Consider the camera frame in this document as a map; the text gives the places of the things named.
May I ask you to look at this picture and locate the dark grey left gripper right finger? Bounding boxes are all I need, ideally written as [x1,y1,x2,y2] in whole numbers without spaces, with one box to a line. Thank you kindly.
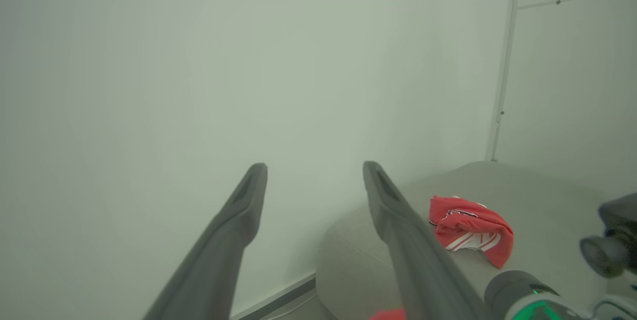
[363,161,487,320]

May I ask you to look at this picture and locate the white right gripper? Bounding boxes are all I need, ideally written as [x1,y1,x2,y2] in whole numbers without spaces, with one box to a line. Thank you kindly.
[592,294,637,320]

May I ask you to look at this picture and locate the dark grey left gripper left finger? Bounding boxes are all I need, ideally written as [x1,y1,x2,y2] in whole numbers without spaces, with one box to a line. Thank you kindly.
[143,163,268,320]

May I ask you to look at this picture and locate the red jersey with white trim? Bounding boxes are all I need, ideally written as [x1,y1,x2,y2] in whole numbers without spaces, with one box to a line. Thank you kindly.
[429,195,514,269]

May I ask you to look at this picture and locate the black baseboard strip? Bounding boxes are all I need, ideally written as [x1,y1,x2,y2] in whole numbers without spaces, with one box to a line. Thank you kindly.
[231,274,318,320]

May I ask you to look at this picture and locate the grey fabric sofa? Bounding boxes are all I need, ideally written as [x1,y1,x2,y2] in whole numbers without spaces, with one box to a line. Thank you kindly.
[316,161,637,320]

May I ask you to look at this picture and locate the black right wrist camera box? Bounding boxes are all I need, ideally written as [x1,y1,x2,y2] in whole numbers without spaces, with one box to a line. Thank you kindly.
[580,192,637,279]

